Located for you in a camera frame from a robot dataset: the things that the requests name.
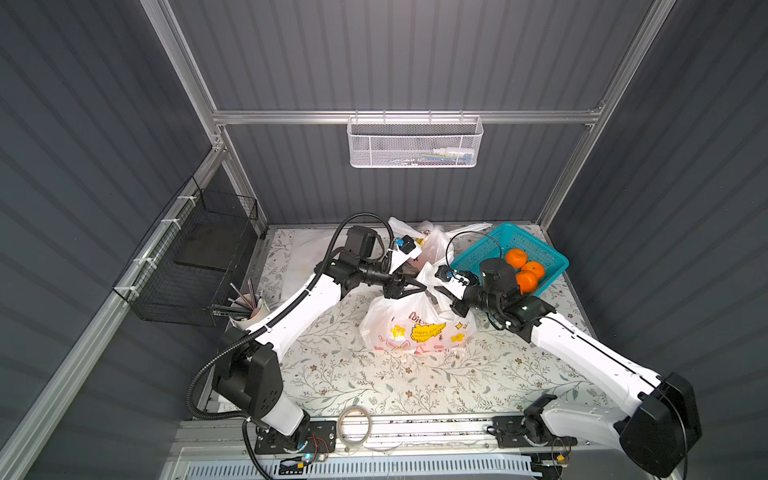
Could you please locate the black wire wall basket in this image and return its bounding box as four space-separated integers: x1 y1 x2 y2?
113 180 259 328

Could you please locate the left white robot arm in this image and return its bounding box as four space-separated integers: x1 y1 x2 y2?
212 225 425 448

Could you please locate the orange mandarin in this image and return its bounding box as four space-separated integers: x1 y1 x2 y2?
505 248 528 269
516 270 539 294
522 261 547 280

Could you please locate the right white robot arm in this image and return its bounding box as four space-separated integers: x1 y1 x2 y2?
435 258 703 478

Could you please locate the orange mandarin top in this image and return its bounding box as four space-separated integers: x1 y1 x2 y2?
505 248 528 269

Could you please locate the orange mandarin right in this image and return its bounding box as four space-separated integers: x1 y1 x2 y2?
522 261 547 280

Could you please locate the white pen cup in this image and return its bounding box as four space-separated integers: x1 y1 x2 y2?
208 276 271 330

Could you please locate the cartoon printed plastic bag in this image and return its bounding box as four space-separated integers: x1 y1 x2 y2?
388 217 492 271

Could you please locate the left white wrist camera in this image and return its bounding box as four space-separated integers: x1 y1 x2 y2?
388 235 422 274

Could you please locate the teal plastic basket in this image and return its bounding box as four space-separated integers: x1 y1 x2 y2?
450 223 569 296

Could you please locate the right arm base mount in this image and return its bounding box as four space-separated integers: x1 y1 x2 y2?
486 415 578 448

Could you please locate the white wire wall basket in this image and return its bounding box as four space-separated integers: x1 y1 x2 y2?
346 113 484 169

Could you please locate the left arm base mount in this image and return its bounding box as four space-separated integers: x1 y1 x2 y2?
254 420 338 455

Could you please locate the clear plastic bag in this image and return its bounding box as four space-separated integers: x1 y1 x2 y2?
359 263 477 354

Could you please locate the orange mandarin front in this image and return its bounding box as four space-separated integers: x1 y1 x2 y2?
516 270 539 294

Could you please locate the white plastic bag rear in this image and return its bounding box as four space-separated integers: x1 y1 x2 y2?
281 229 334 301

